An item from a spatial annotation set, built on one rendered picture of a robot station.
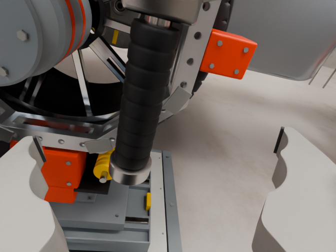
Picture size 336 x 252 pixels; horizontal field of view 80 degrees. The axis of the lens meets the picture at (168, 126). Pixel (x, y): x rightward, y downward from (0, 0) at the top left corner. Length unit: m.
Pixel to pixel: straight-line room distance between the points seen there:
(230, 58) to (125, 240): 0.69
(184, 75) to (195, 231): 0.88
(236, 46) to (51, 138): 0.42
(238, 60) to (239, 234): 0.99
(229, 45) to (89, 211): 0.69
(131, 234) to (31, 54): 0.74
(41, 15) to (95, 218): 0.67
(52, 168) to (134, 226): 0.44
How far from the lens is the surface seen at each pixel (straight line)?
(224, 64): 0.40
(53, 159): 0.53
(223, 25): 0.48
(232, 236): 1.21
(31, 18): 0.25
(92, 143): 0.48
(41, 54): 0.26
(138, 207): 0.94
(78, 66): 0.52
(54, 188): 0.60
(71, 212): 0.83
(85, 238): 0.84
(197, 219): 1.17
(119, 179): 0.21
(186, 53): 0.38
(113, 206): 0.84
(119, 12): 0.89
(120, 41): 0.96
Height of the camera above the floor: 0.91
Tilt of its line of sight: 31 degrees down
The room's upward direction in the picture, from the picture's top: 16 degrees clockwise
